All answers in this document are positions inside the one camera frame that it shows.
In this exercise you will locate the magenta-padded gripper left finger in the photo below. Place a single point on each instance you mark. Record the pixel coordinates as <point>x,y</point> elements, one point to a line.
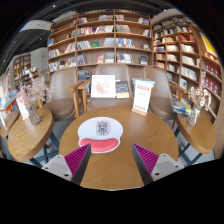
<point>68,166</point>

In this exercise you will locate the small white table sign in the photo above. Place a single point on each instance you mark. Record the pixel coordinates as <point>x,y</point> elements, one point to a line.
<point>22,108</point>

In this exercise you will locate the distant wooden bookshelf unit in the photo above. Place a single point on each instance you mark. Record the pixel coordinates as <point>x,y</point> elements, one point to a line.
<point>23,68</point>

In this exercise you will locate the glass vase pink dried flowers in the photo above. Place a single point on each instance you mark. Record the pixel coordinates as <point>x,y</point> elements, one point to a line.
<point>34,117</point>

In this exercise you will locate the teal book stack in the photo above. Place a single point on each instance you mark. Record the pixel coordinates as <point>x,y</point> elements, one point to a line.
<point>134,82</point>

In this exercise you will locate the round wooden side table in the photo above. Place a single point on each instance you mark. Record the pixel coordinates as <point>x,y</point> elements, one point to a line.
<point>30,136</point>
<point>196,135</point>
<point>8,123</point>

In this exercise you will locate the white framed picture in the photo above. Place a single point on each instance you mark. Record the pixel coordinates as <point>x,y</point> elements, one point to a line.
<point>103,86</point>

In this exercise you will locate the dark blue standing book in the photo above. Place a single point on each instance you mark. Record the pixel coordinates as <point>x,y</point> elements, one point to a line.
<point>122,89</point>

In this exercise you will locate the white hanging ceiling panel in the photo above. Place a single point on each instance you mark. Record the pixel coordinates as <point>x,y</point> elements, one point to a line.
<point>36,25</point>

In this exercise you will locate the white mouse pad red rest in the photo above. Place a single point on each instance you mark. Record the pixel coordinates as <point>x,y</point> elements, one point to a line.
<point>87,130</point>

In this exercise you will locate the tall wooden bookshelf unit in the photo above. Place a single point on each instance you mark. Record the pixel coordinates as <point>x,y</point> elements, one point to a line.
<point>100,36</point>

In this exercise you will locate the curved wooden bookshelf unit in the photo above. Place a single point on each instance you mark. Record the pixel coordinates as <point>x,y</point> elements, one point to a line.
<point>183,50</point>

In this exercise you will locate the taupe wooden-armed armchair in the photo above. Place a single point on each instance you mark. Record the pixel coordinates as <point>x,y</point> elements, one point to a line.
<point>160,86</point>
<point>111,69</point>
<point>61,90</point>

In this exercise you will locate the colourful book display rack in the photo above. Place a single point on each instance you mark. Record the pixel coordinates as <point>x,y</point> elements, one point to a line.
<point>6,100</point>

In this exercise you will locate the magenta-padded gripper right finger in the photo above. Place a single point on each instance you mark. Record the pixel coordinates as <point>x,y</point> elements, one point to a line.
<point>156,166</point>

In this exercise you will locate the colourful book stack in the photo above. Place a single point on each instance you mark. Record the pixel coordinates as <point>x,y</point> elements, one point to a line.
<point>181,107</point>

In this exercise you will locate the white red sign wooden base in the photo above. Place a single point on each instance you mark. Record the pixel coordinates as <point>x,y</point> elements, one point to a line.
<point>142,98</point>

